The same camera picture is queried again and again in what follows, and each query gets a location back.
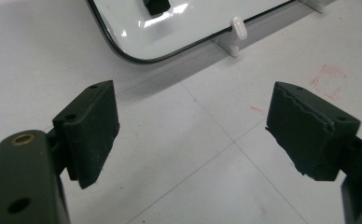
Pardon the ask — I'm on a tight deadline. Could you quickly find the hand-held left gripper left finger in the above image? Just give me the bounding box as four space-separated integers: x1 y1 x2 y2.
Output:
51 79 120 189

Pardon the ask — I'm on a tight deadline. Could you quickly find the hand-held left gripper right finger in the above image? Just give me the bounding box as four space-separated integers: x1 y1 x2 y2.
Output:
265 81 361 182

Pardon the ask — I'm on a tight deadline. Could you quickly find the white plastic whiteboard stand foot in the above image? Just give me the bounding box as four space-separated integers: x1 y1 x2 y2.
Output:
212 17 248 59

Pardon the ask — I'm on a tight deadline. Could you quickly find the white whiteboard with dark rim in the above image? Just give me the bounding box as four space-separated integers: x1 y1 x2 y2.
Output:
85 0 299 65

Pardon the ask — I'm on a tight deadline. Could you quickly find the black whiteboard eraser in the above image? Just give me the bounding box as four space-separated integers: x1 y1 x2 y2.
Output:
142 0 172 17

